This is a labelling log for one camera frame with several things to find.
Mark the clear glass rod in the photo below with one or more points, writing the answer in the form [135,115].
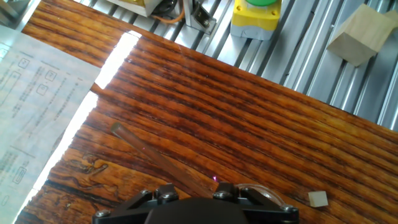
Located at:
[155,158]

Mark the small flat wooden block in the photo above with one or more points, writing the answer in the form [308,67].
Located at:
[392,18]

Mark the brown wood grain board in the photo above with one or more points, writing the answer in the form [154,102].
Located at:
[233,124]

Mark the printed paper sheet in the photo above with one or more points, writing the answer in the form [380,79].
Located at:
[37,109]

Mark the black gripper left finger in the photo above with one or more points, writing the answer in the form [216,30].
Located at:
[166,194]

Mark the large wooden block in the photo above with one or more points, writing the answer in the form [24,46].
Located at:
[357,37]

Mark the white box golden bag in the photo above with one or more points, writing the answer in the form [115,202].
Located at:
[133,6]

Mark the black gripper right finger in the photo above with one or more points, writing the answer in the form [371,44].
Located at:
[225,191]

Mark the clear glass beaker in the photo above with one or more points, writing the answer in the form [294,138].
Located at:
[267,191]

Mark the small wooden cube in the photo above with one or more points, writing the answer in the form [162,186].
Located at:
[318,199]

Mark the yellow box green button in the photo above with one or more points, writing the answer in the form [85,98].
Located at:
[255,21]

